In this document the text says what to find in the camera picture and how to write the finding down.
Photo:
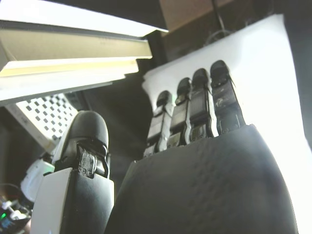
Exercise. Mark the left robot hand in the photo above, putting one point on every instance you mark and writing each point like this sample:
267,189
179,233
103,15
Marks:
195,190

